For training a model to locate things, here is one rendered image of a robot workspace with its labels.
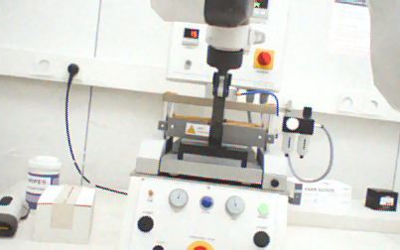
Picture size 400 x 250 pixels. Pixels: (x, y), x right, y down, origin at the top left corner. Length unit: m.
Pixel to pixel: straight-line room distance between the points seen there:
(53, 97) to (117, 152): 0.30
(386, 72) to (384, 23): 0.04
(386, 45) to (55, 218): 0.86
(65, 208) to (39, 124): 0.70
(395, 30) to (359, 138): 1.52
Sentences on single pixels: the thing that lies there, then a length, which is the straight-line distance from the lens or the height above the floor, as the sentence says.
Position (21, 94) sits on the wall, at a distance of 1.74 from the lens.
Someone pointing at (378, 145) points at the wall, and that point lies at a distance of 1.92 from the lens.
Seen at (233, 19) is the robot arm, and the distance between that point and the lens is 0.81.
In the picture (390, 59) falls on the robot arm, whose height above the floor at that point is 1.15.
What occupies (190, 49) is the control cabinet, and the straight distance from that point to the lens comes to 1.31.
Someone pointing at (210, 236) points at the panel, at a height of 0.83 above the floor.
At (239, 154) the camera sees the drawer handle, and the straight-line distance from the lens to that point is 0.98.
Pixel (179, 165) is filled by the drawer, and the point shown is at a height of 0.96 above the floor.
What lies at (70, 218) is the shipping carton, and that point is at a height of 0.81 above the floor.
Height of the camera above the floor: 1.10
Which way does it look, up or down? 3 degrees down
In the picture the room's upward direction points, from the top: 7 degrees clockwise
